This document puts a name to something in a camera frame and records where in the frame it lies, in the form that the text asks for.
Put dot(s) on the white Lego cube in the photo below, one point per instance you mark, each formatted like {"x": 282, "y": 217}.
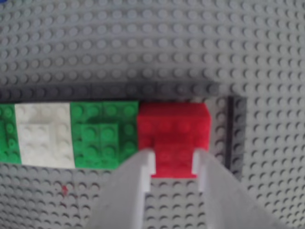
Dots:
{"x": 43, "y": 136}

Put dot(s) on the green Lego cube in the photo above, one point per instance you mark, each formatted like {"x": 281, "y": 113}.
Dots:
{"x": 8, "y": 138}
{"x": 102, "y": 133}

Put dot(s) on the dark grey Lego wall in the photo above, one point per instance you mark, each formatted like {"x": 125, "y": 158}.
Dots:
{"x": 107, "y": 91}
{"x": 237, "y": 133}

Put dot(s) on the grey Lego baseplate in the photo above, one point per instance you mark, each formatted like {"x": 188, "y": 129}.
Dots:
{"x": 143, "y": 43}

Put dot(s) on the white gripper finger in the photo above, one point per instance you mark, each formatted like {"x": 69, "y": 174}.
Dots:
{"x": 126, "y": 186}
{"x": 224, "y": 198}

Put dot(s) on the red Lego cube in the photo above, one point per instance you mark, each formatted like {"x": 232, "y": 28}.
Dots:
{"x": 174, "y": 128}

